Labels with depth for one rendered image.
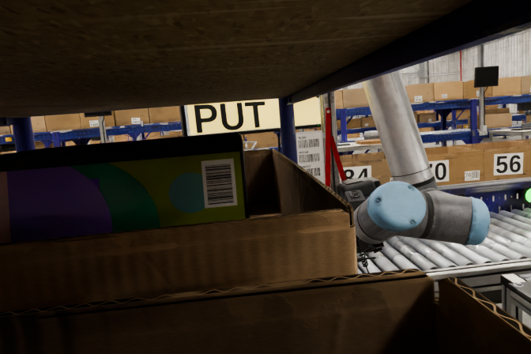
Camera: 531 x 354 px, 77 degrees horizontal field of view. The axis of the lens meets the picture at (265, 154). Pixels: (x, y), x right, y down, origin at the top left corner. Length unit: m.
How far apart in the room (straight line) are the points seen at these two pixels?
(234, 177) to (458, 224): 0.53
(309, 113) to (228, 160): 0.92
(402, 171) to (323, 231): 0.64
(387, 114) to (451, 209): 0.24
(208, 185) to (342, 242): 0.10
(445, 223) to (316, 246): 0.53
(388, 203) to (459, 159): 1.33
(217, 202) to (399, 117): 0.61
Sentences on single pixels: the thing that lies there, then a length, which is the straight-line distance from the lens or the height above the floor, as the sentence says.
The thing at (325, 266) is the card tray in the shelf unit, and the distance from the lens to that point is 0.19.
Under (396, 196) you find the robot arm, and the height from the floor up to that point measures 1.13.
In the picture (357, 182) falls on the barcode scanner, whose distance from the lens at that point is 1.02.
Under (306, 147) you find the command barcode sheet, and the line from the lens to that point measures 1.02.
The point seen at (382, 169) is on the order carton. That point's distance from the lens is 1.77.
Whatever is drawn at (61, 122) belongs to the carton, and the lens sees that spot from 6.84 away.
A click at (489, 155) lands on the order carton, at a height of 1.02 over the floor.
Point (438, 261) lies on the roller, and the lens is 1.39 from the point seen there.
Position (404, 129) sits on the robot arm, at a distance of 0.80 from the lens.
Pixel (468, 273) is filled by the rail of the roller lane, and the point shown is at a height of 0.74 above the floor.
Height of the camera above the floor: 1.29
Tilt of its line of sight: 6 degrees down
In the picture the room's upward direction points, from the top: 5 degrees counter-clockwise
